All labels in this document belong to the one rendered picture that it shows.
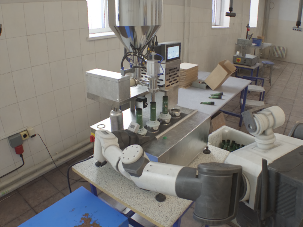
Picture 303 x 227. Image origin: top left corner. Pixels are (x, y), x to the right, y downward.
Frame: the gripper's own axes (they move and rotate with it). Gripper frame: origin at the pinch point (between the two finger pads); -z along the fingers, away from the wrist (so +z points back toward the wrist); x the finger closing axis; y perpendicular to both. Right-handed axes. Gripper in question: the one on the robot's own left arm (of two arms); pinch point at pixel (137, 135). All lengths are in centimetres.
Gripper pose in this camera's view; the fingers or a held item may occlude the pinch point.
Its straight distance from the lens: 113.3
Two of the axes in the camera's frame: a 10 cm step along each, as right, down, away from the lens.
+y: 1.6, -9.6, -2.1
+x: 7.9, 2.5, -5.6
